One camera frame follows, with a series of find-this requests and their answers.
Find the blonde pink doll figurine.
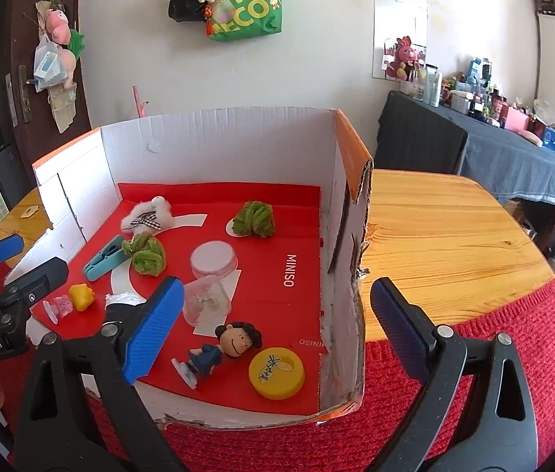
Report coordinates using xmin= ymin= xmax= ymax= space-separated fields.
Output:
xmin=42 ymin=284 xmax=95 ymax=325

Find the teal hair clip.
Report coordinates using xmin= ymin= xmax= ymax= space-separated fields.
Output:
xmin=83 ymin=234 xmax=130 ymax=282

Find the white fluffy plush pouch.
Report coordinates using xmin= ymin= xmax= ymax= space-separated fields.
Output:
xmin=121 ymin=196 xmax=174 ymax=236

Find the dark haired boy figurine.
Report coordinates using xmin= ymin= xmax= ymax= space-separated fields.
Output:
xmin=171 ymin=322 xmax=263 ymax=389

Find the white pink round container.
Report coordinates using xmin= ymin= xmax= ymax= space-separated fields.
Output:
xmin=190 ymin=241 xmax=238 ymax=278

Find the yellow round cap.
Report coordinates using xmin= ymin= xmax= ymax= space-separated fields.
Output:
xmin=248 ymin=347 xmax=305 ymax=401

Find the black white rolled cloth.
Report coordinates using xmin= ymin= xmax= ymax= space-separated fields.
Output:
xmin=104 ymin=292 xmax=146 ymax=324

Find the red knitted table cloth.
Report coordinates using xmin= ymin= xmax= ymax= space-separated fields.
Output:
xmin=0 ymin=274 xmax=555 ymax=472

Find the clear plastic small box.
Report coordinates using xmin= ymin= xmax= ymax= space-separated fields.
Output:
xmin=183 ymin=276 xmax=232 ymax=328

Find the pink stick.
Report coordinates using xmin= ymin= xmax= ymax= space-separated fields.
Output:
xmin=132 ymin=85 xmax=147 ymax=118

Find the pink hanging plush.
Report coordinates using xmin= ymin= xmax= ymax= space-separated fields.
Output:
xmin=32 ymin=7 xmax=85 ymax=93

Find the green scrunchie pair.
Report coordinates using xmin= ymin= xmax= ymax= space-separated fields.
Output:
xmin=232 ymin=200 xmax=276 ymax=238

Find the white orange cardboard box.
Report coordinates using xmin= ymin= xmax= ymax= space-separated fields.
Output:
xmin=12 ymin=108 xmax=372 ymax=430

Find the blue covered side table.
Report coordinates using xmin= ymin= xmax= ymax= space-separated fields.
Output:
xmin=380 ymin=89 xmax=555 ymax=257

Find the dark wooden door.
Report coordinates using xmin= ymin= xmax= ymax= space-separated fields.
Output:
xmin=0 ymin=0 xmax=91 ymax=208

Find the pink plush toy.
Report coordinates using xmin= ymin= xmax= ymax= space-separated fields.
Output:
xmin=385 ymin=35 xmax=418 ymax=81

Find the green tote bag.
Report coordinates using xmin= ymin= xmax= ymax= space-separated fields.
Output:
xmin=204 ymin=0 xmax=283 ymax=43

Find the wall mirror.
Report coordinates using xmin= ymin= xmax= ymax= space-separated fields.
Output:
xmin=371 ymin=0 xmax=428 ymax=79

